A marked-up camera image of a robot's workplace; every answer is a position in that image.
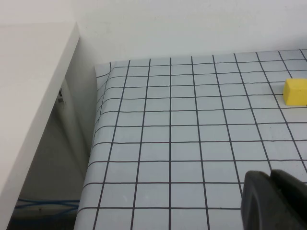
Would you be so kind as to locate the yellow foam cube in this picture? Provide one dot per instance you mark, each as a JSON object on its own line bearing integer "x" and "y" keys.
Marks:
{"x": 296, "y": 92}

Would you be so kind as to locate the grey black-grid tablecloth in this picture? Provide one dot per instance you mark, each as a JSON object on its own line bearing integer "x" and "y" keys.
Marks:
{"x": 168, "y": 134}

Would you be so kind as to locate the small barcode sticker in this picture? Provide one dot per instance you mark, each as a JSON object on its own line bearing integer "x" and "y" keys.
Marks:
{"x": 61, "y": 95}

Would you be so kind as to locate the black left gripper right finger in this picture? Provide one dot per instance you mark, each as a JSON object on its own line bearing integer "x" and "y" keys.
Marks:
{"x": 296, "y": 206}

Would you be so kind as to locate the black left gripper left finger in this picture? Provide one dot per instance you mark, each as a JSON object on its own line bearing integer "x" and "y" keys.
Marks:
{"x": 259, "y": 203}

